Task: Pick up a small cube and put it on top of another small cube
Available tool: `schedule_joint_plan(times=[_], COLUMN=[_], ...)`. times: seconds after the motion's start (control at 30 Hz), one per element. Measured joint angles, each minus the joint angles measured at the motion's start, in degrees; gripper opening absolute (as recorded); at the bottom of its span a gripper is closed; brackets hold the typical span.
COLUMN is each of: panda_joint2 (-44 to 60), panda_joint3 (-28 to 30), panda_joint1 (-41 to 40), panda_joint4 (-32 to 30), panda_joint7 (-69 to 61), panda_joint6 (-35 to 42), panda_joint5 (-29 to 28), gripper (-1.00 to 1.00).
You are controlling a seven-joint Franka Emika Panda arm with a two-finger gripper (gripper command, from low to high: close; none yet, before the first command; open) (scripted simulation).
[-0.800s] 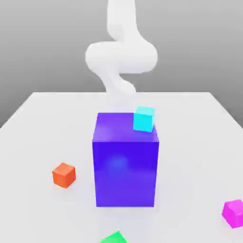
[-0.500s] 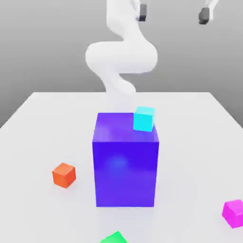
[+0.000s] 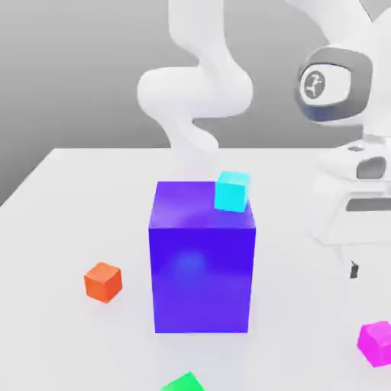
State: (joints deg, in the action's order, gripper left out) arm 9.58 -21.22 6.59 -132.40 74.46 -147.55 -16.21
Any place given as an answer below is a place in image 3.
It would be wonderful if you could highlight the small magenta cube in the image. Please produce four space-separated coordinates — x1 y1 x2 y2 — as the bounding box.
357 320 391 368

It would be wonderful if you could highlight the large purple box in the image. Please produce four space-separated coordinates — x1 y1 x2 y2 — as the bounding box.
148 180 257 334

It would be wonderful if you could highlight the small orange cube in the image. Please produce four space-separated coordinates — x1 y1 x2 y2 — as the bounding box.
83 261 124 304

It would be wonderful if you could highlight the small green cube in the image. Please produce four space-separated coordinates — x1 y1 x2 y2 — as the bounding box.
160 371 205 391

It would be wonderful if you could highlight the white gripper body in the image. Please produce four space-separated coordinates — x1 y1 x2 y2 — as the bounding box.
307 184 391 247

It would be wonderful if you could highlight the small cyan cube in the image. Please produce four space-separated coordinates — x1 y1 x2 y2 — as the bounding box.
214 170 250 214

